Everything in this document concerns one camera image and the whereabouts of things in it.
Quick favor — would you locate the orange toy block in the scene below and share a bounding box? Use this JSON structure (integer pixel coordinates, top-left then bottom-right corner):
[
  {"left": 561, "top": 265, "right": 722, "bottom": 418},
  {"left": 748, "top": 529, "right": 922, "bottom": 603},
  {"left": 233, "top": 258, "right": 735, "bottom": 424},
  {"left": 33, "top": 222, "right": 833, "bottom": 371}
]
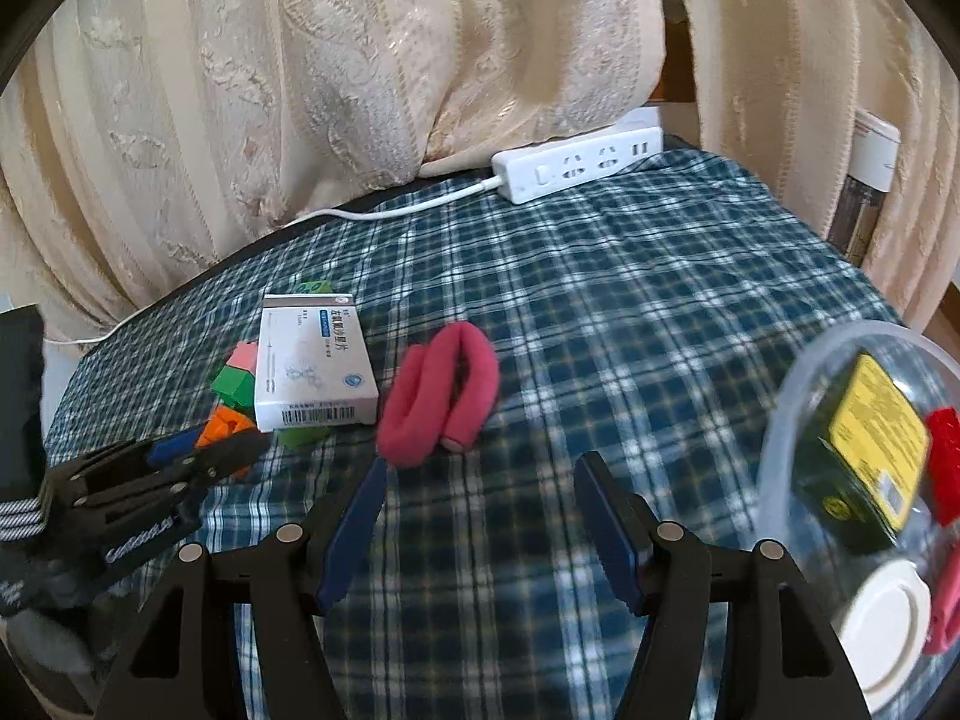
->
[{"left": 199, "top": 405, "right": 260, "bottom": 477}]

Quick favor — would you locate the white medicine box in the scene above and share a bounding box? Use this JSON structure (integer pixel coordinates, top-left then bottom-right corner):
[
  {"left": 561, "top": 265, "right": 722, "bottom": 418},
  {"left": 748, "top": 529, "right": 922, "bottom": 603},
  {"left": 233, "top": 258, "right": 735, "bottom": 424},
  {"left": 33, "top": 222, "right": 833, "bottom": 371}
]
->
[{"left": 253, "top": 292, "right": 380, "bottom": 432}]

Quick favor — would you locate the white power strip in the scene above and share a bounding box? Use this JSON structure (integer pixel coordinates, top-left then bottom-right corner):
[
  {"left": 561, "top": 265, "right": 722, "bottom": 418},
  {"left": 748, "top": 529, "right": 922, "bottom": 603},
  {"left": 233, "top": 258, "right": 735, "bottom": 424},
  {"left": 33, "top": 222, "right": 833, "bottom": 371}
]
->
[{"left": 491, "top": 126, "right": 665, "bottom": 205}]

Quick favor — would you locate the beige patterned curtain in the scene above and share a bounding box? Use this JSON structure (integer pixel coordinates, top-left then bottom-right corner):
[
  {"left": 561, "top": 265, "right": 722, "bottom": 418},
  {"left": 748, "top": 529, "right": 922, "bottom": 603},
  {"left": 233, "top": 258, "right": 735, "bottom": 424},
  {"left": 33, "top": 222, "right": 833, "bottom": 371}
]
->
[
  {"left": 0, "top": 0, "right": 668, "bottom": 346},
  {"left": 667, "top": 0, "right": 960, "bottom": 361}
]

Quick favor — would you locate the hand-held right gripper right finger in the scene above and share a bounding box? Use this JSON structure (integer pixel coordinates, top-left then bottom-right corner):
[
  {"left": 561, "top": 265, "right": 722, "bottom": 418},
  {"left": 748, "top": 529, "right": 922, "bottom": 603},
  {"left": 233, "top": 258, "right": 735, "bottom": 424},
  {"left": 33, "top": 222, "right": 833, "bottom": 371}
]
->
[{"left": 574, "top": 451, "right": 875, "bottom": 720}]

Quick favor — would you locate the clear plastic bowl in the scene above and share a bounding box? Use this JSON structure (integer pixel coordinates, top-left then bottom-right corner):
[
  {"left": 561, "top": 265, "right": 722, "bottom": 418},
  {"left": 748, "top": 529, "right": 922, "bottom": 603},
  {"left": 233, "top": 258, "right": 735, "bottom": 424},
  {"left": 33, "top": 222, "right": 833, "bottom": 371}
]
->
[{"left": 754, "top": 319, "right": 960, "bottom": 720}]

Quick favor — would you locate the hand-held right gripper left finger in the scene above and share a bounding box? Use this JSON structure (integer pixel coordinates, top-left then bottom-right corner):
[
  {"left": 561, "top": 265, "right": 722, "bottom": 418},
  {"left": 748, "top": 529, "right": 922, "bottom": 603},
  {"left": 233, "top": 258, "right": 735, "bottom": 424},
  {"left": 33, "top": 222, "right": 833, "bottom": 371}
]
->
[{"left": 94, "top": 456, "right": 392, "bottom": 720}]

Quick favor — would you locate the clear bottle with white cap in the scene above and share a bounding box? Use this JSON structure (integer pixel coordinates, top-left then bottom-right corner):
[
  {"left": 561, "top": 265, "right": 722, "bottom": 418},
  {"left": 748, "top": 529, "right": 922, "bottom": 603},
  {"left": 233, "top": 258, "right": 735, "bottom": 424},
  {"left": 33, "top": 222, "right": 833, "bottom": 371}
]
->
[{"left": 831, "top": 109, "right": 902, "bottom": 269}]

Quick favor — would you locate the green box with yellow label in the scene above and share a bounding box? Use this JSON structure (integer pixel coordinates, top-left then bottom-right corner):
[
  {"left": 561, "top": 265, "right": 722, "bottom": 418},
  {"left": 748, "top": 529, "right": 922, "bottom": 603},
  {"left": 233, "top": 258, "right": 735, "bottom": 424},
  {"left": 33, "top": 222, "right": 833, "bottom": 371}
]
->
[{"left": 795, "top": 351, "right": 932, "bottom": 556}]

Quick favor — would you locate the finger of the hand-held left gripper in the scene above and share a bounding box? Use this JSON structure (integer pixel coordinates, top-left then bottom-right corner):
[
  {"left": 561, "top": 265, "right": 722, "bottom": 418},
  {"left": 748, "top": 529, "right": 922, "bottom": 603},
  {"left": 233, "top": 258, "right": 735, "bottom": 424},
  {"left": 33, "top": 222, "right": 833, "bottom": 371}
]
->
[
  {"left": 45, "top": 426, "right": 211, "bottom": 500},
  {"left": 79, "top": 431, "right": 272, "bottom": 533}
]

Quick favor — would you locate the red building block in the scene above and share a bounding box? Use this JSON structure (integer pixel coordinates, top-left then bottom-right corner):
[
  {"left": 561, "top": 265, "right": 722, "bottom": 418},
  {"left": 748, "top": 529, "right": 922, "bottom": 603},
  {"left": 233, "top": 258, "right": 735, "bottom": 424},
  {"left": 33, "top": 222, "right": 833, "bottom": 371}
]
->
[{"left": 925, "top": 406, "right": 960, "bottom": 527}]

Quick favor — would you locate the white power cable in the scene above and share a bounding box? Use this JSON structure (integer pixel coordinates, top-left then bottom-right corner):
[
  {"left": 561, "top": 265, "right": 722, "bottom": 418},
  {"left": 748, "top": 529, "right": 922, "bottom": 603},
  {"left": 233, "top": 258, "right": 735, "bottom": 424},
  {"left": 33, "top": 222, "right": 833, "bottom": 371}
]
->
[{"left": 41, "top": 174, "right": 507, "bottom": 346}]

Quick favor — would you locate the brown wooden frame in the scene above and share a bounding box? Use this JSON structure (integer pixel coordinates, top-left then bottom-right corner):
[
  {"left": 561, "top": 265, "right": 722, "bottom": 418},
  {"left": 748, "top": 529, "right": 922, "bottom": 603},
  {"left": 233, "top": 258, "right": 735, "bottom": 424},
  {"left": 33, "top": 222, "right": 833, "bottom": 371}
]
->
[{"left": 658, "top": 0, "right": 695, "bottom": 147}]

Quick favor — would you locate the blue plaid tablecloth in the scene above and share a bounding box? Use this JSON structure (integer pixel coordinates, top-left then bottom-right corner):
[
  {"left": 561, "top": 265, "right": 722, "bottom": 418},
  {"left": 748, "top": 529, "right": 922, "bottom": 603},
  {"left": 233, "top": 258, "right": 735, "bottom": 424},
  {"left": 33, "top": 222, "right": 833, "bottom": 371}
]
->
[{"left": 45, "top": 142, "right": 960, "bottom": 720}]

